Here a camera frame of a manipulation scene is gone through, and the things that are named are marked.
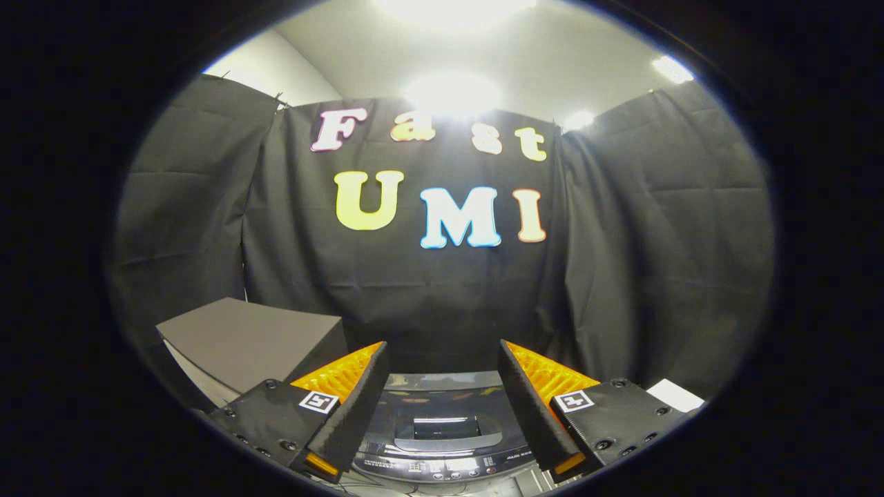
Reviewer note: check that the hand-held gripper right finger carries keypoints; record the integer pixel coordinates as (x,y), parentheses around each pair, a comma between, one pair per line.
(532,407)

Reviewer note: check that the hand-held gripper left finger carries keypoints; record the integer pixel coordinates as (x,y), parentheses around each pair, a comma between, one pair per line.
(352,407)

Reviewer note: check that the dark grey washing machine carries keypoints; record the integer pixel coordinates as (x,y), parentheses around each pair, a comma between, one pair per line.
(442,466)

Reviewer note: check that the grey cabinet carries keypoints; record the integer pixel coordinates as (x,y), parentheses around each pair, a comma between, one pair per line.
(242,338)

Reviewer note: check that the black backdrop cloth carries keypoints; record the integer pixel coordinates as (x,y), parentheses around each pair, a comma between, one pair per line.
(621,262)

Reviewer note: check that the small ceiling light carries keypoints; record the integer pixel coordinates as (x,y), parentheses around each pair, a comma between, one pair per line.
(578,121)

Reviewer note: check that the rectangular ceiling light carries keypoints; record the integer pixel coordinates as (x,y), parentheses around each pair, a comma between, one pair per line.
(672,69)

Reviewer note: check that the large round ceiling light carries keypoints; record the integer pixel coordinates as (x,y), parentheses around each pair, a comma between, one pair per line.
(456,10)

